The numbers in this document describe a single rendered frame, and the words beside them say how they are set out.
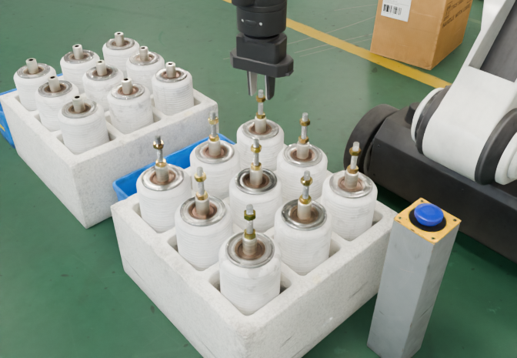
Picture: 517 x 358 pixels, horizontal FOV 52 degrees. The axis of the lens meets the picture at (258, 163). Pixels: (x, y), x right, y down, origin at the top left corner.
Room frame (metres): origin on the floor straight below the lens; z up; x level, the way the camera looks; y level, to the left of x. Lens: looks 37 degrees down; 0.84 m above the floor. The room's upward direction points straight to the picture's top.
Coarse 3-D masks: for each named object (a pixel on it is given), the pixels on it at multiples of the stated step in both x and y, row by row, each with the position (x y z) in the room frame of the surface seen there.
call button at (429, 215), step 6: (420, 204) 0.58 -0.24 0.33; (426, 204) 0.58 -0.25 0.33; (432, 204) 0.58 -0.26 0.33; (420, 210) 0.57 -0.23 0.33; (426, 210) 0.57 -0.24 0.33; (432, 210) 0.57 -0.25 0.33; (438, 210) 0.57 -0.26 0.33; (420, 216) 0.56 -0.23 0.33; (426, 216) 0.56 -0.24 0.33; (432, 216) 0.56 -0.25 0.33; (438, 216) 0.56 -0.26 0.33; (420, 222) 0.56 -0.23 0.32; (426, 222) 0.55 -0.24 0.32; (432, 222) 0.55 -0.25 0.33; (438, 222) 0.55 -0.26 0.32
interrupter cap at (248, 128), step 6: (252, 120) 0.93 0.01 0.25; (270, 120) 0.93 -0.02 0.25; (246, 126) 0.91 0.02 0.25; (252, 126) 0.91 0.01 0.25; (270, 126) 0.91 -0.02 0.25; (276, 126) 0.91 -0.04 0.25; (246, 132) 0.89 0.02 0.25; (252, 132) 0.89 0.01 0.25; (258, 132) 0.89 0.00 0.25; (264, 132) 0.89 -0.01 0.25; (270, 132) 0.88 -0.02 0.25; (276, 132) 0.88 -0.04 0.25; (252, 138) 0.87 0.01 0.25; (258, 138) 0.86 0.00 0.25; (264, 138) 0.86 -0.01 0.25; (270, 138) 0.87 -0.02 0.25
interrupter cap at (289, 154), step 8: (296, 144) 0.84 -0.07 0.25; (288, 152) 0.82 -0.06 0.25; (296, 152) 0.82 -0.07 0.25; (312, 152) 0.82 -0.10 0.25; (320, 152) 0.82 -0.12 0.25; (288, 160) 0.79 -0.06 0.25; (296, 160) 0.79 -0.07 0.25; (304, 160) 0.80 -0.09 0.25; (312, 160) 0.79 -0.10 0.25; (320, 160) 0.79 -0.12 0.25
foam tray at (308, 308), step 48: (192, 192) 0.78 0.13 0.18; (144, 240) 0.66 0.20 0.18; (336, 240) 0.66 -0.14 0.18; (384, 240) 0.68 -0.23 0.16; (144, 288) 0.68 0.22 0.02; (192, 288) 0.55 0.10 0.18; (288, 288) 0.55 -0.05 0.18; (336, 288) 0.60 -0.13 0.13; (192, 336) 0.56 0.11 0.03; (240, 336) 0.47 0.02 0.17; (288, 336) 0.52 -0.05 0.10
